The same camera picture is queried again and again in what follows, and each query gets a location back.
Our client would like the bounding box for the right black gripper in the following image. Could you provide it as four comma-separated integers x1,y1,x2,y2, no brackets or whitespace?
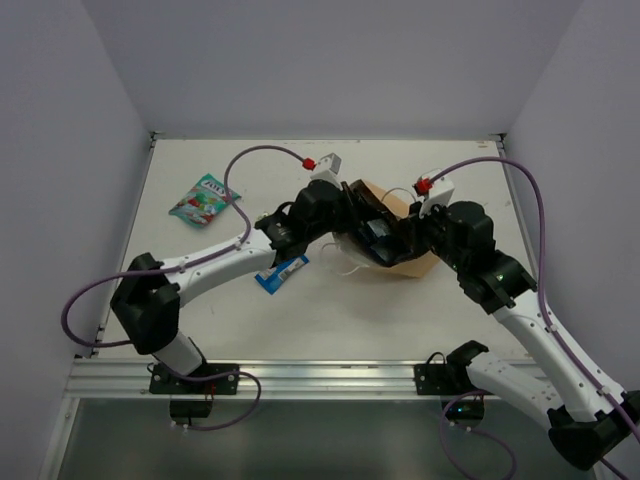
400,196,469,275

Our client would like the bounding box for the brown paper bag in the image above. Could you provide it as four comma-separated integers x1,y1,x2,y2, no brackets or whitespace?
318,179,439,279

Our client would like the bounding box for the blue kettle chips bag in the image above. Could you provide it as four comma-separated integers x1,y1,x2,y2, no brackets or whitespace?
357,218,411,267

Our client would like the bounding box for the blue snack packet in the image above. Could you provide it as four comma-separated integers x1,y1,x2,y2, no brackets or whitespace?
254,255,309,295

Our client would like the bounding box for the teal snack packet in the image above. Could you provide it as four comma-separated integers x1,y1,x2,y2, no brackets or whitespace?
168,174,241,228

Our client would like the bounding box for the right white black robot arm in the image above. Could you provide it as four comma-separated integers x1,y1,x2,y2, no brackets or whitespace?
401,201,639,470

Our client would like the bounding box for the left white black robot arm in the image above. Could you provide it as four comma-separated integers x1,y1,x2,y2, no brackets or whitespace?
110,180,373,393

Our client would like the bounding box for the black snack bag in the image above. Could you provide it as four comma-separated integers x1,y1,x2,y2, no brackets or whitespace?
367,185,407,243

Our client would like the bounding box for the right black controller box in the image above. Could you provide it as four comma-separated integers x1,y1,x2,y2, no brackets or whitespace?
442,397,485,422

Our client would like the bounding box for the black controller box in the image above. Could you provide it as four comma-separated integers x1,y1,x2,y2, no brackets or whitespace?
442,397,485,422
169,398,213,424

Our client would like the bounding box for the left black controller box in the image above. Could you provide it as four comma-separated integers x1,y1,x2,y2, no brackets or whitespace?
169,398,213,424

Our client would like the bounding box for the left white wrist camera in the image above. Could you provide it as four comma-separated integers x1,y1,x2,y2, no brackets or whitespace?
310,153,342,190

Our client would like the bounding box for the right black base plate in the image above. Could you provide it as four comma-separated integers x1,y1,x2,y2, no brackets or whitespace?
413,352,476,396

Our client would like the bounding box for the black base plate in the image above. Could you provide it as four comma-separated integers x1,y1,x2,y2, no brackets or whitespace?
413,352,476,396
148,363,240,396

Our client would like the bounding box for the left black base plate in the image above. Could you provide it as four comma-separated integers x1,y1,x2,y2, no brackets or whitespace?
148,363,240,396

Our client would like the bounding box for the aluminium mounting rail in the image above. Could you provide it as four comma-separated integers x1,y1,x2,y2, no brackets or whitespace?
64,358,427,401

